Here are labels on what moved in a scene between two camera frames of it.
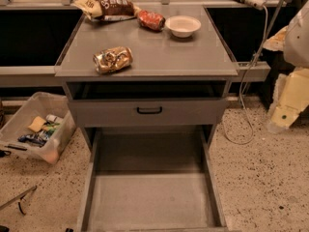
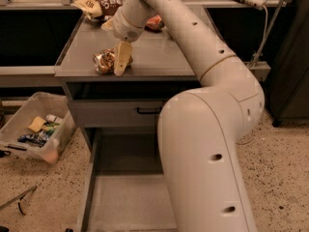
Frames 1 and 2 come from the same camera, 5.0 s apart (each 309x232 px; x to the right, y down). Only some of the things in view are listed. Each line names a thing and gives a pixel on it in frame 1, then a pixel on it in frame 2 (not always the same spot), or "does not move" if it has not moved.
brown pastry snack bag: [112, 59] does not move
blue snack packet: [38, 139] does not move
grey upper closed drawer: [111, 112] does not move
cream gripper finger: [291, 97] to [125, 31]
